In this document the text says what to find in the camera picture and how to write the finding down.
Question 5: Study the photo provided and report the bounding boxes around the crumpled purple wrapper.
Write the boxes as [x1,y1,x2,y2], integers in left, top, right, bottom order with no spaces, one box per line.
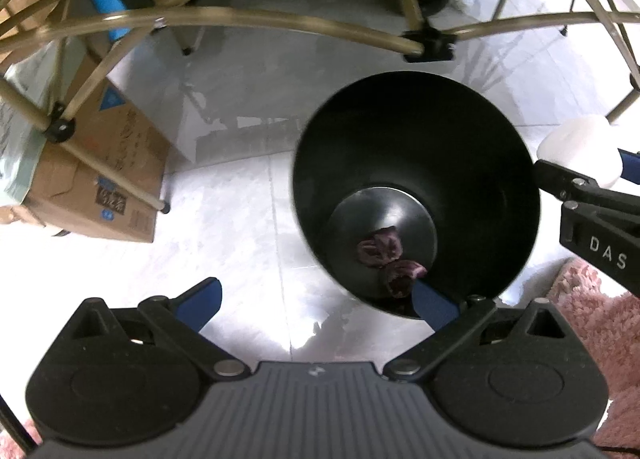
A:
[356,226,428,300]

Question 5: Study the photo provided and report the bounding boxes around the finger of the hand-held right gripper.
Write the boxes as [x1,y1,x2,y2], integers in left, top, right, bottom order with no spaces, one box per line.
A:
[534,159,601,202]
[618,149,640,184]

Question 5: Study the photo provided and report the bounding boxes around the white soft sponge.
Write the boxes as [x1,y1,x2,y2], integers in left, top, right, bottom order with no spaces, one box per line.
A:
[537,115,623,188]

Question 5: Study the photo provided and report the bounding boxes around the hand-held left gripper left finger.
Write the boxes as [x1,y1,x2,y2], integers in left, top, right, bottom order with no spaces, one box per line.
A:
[70,277,251,382]

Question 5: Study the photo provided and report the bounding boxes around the black trash bin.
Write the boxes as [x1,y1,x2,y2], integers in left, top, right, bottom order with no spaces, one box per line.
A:
[292,71,542,321]

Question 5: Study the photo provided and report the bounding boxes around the cardboard box with blue label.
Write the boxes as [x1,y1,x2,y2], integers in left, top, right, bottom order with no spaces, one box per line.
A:
[0,54,171,244]

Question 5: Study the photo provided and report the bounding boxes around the pink fluffy rug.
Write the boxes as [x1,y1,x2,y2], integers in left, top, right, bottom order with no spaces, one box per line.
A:
[545,259,640,452]

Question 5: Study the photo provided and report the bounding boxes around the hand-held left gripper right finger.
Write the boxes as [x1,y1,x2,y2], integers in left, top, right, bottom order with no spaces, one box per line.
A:
[382,281,571,382]

